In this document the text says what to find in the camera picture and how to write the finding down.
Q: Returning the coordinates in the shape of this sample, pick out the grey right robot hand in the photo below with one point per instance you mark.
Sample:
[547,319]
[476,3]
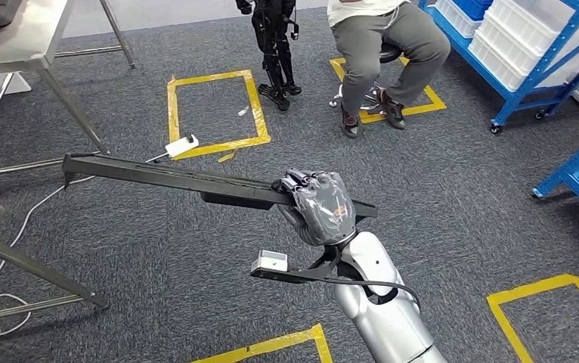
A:
[324,210]

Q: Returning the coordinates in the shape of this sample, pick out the long black plastic part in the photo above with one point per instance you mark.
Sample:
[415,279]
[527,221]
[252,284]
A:
[169,175]

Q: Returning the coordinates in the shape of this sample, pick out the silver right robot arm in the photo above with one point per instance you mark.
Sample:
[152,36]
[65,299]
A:
[384,310]

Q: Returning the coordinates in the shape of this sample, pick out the yellow tape scrap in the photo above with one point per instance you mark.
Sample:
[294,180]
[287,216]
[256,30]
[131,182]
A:
[227,157]

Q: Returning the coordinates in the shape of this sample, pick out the white paper scrap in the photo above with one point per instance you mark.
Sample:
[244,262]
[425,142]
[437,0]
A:
[243,111]

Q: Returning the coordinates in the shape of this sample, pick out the yellow floor tape square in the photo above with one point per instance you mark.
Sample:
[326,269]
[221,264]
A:
[173,115]
[435,102]
[279,343]
[505,320]

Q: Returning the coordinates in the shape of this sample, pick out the white power strip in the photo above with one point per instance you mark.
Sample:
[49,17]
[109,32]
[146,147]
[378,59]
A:
[182,145]

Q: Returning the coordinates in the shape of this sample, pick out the person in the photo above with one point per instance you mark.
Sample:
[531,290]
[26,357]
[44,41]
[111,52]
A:
[364,45]

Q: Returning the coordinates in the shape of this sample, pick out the chrome swivel stool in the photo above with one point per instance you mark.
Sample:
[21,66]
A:
[388,52]

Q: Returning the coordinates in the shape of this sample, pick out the small black humanoid robot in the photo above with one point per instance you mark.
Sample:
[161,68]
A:
[272,45]

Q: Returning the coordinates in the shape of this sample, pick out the white plastic crate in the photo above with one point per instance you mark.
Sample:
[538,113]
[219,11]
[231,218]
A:
[457,22]
[530,20]
[500,55]

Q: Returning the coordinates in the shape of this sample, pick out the blue plastic crate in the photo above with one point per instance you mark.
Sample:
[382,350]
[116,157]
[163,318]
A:
[475,6]

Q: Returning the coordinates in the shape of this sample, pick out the stainless steel table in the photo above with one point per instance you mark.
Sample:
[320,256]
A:
[19,45]

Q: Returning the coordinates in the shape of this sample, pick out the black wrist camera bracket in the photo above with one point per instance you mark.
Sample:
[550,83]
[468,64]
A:
[289,275]

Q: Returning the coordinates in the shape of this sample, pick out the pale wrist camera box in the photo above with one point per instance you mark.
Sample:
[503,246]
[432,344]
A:
[269,260]

